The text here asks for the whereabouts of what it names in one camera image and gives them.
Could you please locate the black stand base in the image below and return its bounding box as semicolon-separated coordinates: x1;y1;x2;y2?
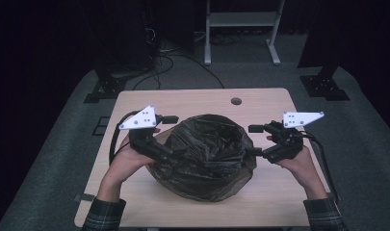
83;67;128;104
299;64;351;102

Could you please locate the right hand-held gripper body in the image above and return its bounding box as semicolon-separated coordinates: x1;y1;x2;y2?
263;111;325;164

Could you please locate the grey tape strip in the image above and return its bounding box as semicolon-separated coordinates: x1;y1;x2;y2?
72;192;95;203

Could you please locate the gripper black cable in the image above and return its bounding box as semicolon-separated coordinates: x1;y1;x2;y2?
299;129;341;203
108;110;143;167

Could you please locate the black floor cable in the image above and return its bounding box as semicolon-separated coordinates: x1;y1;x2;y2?
131;52;225;91

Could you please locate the person's left hand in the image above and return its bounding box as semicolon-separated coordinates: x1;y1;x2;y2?
107;135;155;181

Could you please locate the black garbage bag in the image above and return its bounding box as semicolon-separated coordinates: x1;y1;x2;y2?
145;114;258;203

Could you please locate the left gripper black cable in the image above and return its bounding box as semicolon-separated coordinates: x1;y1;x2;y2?
108;110;143;167

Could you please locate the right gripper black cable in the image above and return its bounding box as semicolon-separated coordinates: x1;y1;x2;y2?
299;129;341;203

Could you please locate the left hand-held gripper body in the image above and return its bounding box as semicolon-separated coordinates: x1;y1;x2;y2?
118;105;163;152

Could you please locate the white desk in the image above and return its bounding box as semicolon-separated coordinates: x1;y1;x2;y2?
203;0;287;66

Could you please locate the person's right hand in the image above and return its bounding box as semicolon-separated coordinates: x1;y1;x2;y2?
275;145;319;187

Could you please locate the dark cabinet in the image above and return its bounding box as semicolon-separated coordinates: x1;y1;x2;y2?
94;0;159;78

